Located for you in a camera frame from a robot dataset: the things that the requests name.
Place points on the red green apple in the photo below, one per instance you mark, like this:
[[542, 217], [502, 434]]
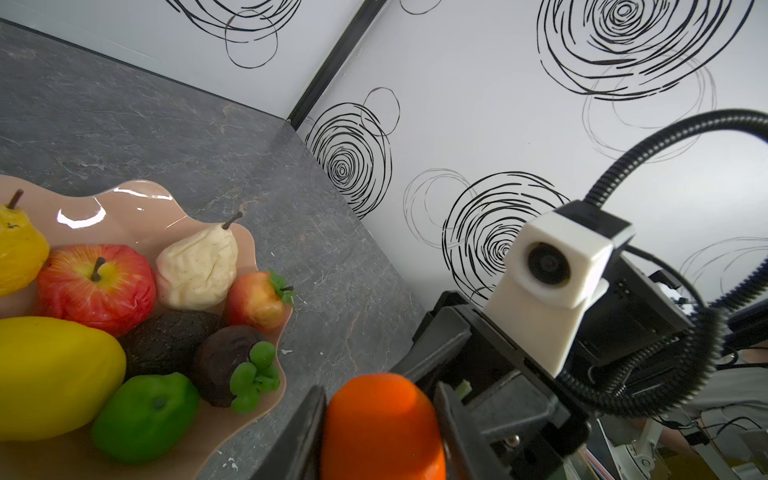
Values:
[[260, 299]]

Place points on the dark brown mangosteen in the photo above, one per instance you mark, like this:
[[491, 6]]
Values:
[[234, 368]]

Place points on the beige pale fruit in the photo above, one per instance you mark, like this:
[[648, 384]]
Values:
[[197, 272]]

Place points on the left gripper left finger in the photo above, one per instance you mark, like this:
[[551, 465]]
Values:
[[296, 453]]

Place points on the orange tangerine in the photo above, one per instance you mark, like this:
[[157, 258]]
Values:
[[381, 426]]

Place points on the pink wavy fruit bowl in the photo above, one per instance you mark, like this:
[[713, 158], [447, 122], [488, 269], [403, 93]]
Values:
[[145, 216]]

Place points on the yellow lemon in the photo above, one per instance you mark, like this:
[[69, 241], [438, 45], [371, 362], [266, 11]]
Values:
[[56, 375]]

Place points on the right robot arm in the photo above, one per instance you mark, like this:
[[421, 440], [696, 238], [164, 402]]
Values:
[[641, 351]]

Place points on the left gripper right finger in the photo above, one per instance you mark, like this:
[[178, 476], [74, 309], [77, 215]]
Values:
[[468, 455]]

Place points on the small yellow fruit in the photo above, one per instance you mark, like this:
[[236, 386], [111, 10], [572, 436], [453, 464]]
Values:
[[24, 249]]

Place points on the green lime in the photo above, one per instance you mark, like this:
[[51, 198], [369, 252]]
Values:
[[146, 417]]

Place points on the dark avocado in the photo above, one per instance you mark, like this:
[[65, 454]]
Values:
[[167, 343]]

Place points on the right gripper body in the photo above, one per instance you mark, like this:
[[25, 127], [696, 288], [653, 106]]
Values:
[[529, 420]]

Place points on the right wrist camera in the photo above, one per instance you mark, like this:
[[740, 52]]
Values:
[[554, 272]]

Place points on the red crinkled fruit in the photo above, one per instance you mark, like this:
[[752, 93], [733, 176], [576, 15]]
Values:
[[106, 287]]

